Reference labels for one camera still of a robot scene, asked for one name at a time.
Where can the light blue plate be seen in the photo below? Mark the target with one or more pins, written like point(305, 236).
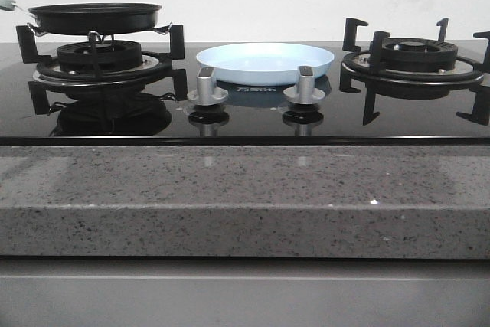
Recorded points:
point(264, 64)

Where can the black frying pan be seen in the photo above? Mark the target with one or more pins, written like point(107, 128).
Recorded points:
point(103, 18)

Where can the black glass gas hob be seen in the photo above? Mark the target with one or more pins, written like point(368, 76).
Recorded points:
point(355, 111)

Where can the left silver stove knob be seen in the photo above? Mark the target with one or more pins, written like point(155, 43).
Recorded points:
point(208, 93)

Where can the silver stove knob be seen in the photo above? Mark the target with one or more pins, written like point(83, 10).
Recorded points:
point(208, 93)
point(304, 92)

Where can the right silver stove knob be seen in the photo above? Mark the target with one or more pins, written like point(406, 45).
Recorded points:
point(304, 92)

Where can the left black pan support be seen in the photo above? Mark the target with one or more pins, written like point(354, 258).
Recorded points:
point(155, 66)

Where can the black pan support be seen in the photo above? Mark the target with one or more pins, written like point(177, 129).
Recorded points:
point(367, 63)
point(155, 66)

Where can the right black pan support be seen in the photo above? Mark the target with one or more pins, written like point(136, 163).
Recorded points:
point(367, 63)

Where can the left black burner head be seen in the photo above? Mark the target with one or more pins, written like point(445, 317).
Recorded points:
point(111, 56)

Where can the black burner head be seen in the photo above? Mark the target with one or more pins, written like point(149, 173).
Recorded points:
point(111, 56)
point(418, 54)

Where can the right black burner head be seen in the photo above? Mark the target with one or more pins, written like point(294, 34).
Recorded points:
point(418, 54)

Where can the grey cabinet drawer front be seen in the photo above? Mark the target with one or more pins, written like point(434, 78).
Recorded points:
point(52, 292)

